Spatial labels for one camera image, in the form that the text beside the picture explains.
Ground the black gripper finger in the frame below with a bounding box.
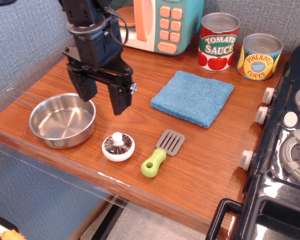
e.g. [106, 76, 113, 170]
[67, 66, 98, 102]
[108, 83, 132, 116]

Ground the teal toy microwave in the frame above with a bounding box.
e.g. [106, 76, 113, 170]
[110, 0, 205, 56]

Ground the green handled grey toy spatula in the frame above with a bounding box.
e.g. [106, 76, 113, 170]
[140, 129, 185, 178]

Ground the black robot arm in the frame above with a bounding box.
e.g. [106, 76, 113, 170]
[59, 0, 136, 116]

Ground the blue folded cloth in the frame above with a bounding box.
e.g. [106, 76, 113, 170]
[150, 70, 234, 128]

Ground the toy mushroom slice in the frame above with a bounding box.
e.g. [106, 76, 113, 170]
[101, 132, 136, 162]

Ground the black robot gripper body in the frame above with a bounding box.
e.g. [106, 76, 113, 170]
[63, 17, 136, 94]

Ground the orange fuzzy object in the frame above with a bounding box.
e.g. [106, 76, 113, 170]
[1, 229, 26, 240]

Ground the toy tomato sauce can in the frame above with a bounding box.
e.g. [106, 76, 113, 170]
[197, 12, 240, 72]

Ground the stainless steel pan with handle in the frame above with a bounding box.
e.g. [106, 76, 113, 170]
[6, 88, 97, 149]

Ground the black toy stove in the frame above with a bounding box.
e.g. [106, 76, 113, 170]
[206, 46, 300, 240]

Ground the toy pineapple slices can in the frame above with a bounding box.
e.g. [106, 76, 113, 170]
[237, 33, 284, 81]

